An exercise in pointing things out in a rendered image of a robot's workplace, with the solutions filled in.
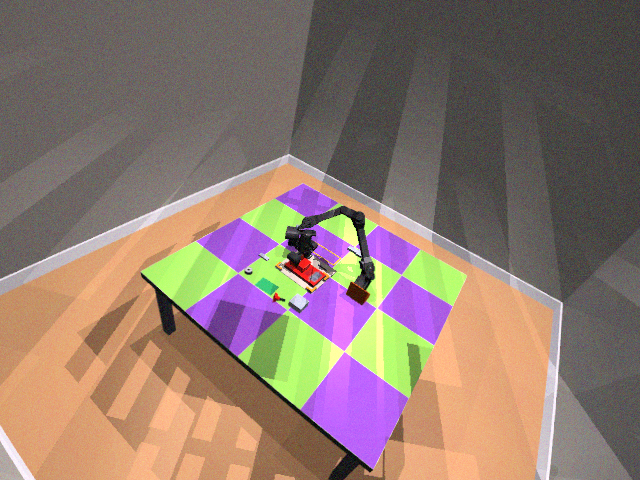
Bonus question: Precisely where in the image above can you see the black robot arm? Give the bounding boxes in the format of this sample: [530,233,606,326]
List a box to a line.
[285,206,376,291]

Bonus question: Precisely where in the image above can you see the green flat rectangular mat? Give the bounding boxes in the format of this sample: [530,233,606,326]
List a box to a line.
[255,277,279,295]

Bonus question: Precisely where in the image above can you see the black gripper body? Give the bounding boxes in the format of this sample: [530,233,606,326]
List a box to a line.
[287,240,318,264]

